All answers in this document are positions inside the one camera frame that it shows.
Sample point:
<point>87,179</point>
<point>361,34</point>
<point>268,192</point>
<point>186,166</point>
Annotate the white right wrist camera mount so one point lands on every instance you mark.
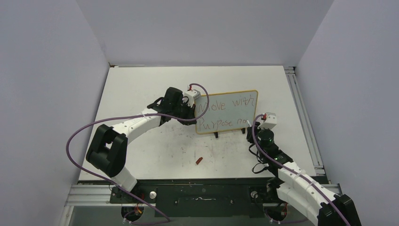
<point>269,121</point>

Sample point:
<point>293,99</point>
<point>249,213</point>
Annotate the red marker cap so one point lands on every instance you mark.
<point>199,160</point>

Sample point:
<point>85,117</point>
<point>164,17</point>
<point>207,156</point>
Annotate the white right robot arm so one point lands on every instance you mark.
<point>294,186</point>

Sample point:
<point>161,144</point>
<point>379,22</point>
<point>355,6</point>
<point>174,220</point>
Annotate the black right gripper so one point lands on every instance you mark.
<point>250,135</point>

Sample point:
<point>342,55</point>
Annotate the aluminium frame rail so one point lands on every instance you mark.
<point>305,121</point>
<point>89,195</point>

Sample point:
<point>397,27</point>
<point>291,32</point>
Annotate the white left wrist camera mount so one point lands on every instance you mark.
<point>190,96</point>

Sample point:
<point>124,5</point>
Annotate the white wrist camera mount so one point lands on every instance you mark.
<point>269,121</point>
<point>190,96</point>

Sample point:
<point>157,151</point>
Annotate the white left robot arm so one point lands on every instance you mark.
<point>108,148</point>

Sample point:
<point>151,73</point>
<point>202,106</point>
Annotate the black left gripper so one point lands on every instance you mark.
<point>190,114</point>

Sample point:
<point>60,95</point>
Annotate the aluminium frame rail right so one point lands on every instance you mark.
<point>305,121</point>

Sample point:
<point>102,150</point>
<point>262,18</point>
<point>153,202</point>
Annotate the yellow framed whiteboard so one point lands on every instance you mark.
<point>225,111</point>

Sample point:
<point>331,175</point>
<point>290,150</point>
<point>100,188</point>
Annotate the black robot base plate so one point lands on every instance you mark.
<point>203,197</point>

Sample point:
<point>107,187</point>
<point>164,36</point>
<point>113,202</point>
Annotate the aluminium frame rail front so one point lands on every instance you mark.
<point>89,195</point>

